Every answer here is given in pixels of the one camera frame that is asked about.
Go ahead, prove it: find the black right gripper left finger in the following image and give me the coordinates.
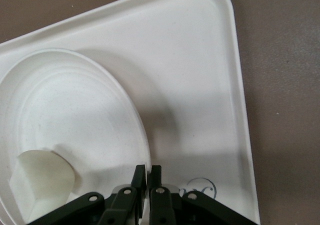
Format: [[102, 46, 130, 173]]
[[27, 163, 147, 225]]

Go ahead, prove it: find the cream rabbit print tray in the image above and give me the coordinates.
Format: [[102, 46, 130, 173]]
[[0, 0, 261, 225]]

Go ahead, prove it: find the brown table cover mat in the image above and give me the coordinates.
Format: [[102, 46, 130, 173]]
[[0, 0, 320, 225]]

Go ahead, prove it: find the pale steamed bun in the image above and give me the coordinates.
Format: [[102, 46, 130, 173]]
[[8, 149, 76, 223]]

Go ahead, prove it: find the cream round plate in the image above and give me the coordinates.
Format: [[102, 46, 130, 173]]
[[0, 47, 154, 225]]

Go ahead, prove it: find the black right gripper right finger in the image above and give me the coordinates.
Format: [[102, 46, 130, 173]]
[[149, 164, 253, 225]]

